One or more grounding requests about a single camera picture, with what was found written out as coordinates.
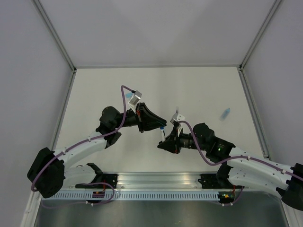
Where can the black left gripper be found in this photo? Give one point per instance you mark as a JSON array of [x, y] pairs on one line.
[[147, 120]]

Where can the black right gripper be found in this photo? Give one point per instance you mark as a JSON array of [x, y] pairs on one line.
[[172, 143]]

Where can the white marker pen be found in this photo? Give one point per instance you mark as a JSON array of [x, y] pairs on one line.
[[162, 135]]

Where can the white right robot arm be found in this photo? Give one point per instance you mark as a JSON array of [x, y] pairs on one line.
[[237, 167]]

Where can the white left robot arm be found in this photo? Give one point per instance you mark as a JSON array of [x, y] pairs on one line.
[[53, 170]]

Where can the light blue pen cap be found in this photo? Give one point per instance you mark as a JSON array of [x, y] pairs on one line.
[[128, 95]]

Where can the translucent light blue cap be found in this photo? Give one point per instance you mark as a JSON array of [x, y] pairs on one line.
[[225, 114]]

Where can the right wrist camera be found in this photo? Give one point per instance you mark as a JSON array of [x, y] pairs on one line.
[[175, 120]]

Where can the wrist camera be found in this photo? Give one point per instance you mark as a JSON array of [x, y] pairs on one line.
[[175, 120], [134, 99]]

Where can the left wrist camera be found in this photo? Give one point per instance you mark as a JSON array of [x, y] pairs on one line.
[[134, 99]]

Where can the aluminium mounting rail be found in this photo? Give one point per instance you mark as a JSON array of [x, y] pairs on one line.
[[158, 180]]

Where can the white slotted cable duct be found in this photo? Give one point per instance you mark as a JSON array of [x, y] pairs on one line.
[[137, 195]]

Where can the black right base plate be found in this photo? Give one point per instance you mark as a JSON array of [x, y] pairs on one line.
[[209, 181]]

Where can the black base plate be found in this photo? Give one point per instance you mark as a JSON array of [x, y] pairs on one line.
[[110, 179], [209, 181]]

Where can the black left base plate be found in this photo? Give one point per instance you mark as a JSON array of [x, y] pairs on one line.
[[110, 179]]

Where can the right aluminium frame post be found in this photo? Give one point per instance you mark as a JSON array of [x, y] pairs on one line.
[[271, 13]]

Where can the aluminium frame post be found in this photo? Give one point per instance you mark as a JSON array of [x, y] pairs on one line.
[[50, 27], [271, 13]]

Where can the left aluminium frame post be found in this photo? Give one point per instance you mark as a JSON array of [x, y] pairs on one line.
[[50, 27]]

